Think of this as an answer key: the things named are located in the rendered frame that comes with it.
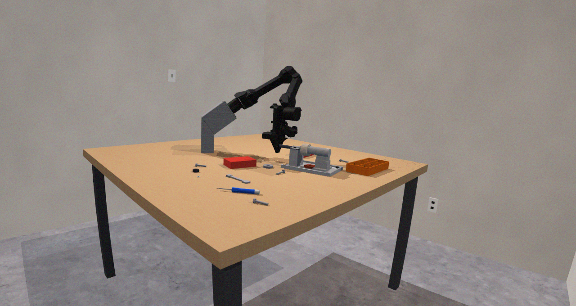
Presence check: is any blue screwdriver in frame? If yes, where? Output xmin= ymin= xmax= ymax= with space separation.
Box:
xmin=227 ymin=187 xmax=260 ymax=194

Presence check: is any orange compartment tray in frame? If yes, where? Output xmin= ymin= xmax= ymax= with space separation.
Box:
xmin=346 ymin=158 xmax=389 ymax=176

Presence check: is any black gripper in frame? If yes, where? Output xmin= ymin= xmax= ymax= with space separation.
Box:
xmin=262 ymin=119 xmax=287 ymax=153

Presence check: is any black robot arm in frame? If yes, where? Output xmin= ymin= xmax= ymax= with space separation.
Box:
xmin=227 ymin=66 xmax=302 ymax=137

